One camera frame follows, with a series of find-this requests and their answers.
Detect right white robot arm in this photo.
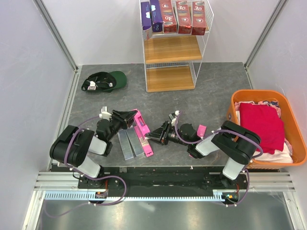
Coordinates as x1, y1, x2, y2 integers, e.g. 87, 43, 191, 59
145, 121, 261, 189

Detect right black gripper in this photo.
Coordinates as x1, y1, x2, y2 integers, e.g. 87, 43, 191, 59
145, 120, 189, 147

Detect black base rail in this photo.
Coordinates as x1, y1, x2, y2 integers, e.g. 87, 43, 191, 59
74, 166, 248, 197

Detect silver toothpaste box left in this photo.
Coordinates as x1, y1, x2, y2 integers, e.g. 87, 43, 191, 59
118, 129, 134, 161

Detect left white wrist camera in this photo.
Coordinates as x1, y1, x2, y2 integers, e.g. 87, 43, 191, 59
99, 106, 112, 120

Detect purple toothpaste box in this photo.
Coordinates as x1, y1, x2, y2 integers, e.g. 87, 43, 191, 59
141, 1, 152, 31

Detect pink white clothes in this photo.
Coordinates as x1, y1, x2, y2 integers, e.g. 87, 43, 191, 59
235, 101, 293, 163

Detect red toothpaste box silver side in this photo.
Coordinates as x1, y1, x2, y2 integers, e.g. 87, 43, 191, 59
159, 0, 177, 34

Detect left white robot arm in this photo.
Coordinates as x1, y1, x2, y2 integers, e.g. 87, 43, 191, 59
49, 107, 137, 188

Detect white wire wooden shelf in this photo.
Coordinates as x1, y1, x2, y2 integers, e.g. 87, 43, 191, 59
142, 0, 214, 92

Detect red 3D toothpaste box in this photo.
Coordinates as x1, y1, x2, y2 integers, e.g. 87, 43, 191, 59
191, 1, 207, 36
176, 0, 192, 35

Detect orange plastic basket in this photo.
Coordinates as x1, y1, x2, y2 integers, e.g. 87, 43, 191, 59
226, 90, 307, 170

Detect silver R&O toothpaste box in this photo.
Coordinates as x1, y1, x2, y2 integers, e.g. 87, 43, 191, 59
150, 0, 163, 33

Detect pink toothpaste box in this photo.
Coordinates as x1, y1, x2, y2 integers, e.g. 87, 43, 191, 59
197, 125, 207, 138
134, 126, 154, 157
132, 109, 150, 138

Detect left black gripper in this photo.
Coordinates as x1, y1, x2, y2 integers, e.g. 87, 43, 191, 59
107, 109, 138, 141

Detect silver toothpaste box right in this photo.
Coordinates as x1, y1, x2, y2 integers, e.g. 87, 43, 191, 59
126, 127, 144, 157

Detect green black baseball cap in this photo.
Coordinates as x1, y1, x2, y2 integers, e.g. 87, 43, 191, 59
81, 71, 127, 92

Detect red cloth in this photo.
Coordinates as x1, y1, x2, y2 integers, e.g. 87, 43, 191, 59
239, 103, 285, 154

